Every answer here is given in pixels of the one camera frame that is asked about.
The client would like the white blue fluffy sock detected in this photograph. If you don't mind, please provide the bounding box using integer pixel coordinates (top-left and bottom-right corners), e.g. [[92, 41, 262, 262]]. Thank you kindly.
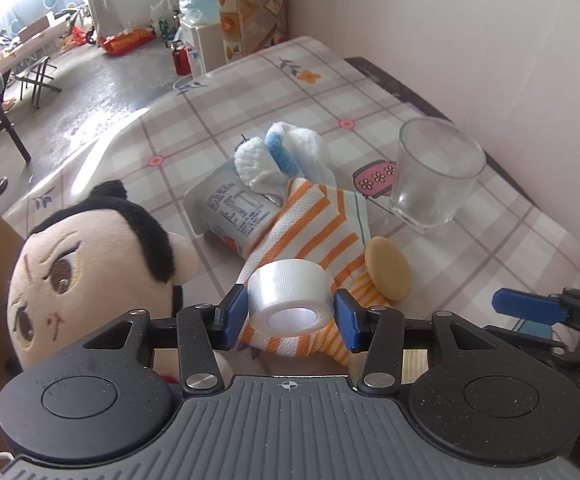
[[234, 121, 338, 196]]

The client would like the red bottle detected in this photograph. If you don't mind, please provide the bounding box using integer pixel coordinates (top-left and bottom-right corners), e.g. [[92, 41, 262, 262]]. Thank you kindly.
[[170, 40, 191, 76]]

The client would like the orange white striped cloth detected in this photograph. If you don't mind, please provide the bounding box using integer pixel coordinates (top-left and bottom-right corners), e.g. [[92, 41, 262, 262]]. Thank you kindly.
[[235, 177, 396, 366]]

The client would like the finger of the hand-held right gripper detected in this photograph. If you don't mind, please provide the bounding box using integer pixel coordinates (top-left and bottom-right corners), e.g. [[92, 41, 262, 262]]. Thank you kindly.
[[485, 325, 580, 426], [491, 287, 580, 333]]

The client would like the white plastic bag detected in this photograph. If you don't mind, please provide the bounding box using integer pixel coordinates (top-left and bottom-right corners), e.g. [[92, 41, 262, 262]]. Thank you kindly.
[[149, 0, 178, 36]]

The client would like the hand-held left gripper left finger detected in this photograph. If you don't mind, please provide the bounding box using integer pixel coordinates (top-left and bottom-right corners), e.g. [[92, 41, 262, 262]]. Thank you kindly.
[[82, 282, 248, 396]]

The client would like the white tape roll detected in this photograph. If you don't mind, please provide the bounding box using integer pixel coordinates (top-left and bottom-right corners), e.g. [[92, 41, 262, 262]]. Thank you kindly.
[[247, 260, 333, 333]]

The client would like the patterned cabinet cover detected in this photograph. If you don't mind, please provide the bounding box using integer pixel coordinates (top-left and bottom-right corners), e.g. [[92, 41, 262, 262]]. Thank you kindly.
[[212, 0, 288, 63]]

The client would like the clear glass cup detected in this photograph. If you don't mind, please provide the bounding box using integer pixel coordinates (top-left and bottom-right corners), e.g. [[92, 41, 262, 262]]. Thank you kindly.
[[389, 117, 487, 233]]

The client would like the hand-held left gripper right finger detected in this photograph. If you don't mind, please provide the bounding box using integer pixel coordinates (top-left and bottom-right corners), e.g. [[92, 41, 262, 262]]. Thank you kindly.
[[332, 287, 501, 396]]

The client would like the black haired plush doll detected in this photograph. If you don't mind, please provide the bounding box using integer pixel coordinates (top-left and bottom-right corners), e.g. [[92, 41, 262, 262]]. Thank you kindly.
[[5, 180, 236, 391]]

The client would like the blue printed cloth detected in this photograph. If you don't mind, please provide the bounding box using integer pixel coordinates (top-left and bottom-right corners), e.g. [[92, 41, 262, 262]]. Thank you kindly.
[[0, 0, 88, 36]]

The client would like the folding chair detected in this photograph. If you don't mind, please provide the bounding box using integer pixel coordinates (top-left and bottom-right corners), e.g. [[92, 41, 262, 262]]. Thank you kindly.
[[17, 15, 63, 108]]

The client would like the white milk pouch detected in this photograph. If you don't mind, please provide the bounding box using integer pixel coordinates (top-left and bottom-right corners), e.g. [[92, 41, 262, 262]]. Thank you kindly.
[[185, 157, 291, 261]]

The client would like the white power cord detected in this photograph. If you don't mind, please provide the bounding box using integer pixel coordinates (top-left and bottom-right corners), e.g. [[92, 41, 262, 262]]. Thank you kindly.
[[174, 50, 208, 93]]

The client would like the small bicycle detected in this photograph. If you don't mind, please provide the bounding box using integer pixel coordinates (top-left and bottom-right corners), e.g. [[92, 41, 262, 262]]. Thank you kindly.
[[52, 2, 96, 46]]

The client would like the white water dispenser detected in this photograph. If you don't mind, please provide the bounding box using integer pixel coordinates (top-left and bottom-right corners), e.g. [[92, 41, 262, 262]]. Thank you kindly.
[[177, 20, 223, 78]]

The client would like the plaid floral tablecloth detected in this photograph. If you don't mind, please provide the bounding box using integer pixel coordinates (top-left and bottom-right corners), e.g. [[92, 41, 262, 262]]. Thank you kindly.
[[2, 35, 580, 411]]

